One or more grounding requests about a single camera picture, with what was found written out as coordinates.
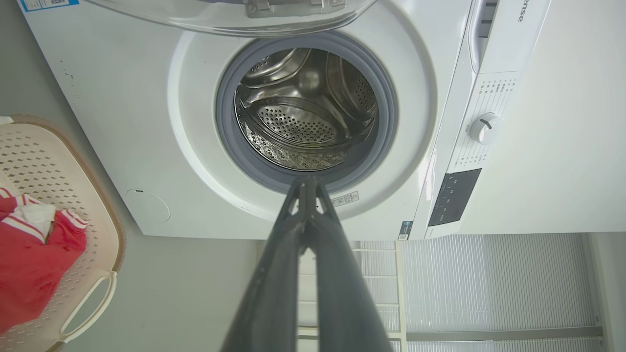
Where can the perforated steel washer drum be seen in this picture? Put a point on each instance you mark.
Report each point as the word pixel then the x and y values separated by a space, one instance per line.
pixel 298 127

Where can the white front-load washing machine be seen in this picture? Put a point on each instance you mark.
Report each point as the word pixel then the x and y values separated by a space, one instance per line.
pixel 98 98

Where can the white warning sticker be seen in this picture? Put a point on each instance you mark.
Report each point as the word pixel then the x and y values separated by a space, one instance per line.
pixel 346 198

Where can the red and white garment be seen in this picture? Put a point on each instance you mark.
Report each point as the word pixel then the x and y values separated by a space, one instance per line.
pixel 29 274

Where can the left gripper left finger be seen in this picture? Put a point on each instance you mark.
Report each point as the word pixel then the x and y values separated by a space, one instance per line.
pixel 269 303

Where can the small dark QR sticker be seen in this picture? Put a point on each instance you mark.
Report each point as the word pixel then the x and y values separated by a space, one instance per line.
pixel 405 230

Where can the white detergent drawer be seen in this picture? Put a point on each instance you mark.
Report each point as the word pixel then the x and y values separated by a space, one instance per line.
pixel 518 44

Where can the blue energy label sticker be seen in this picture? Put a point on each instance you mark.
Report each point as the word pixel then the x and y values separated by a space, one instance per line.
pixel 49 4

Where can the white round control knob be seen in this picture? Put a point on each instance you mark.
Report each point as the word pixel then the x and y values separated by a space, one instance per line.
pixel 485 128

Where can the black washer display panel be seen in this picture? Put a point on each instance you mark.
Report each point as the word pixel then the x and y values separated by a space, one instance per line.
pixel 452 195

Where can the cream plastic laundry basket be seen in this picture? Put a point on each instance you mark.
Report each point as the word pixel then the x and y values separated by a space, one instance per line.
pixel 44 156

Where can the black-rimmed glass washer door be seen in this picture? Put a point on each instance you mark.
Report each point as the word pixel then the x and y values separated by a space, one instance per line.
pixel 205 22

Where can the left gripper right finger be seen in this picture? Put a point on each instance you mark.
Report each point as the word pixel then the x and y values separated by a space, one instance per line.
pixel 342 303

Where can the round white filter cover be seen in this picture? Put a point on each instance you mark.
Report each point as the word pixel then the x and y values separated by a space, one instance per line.
pixel 146 208

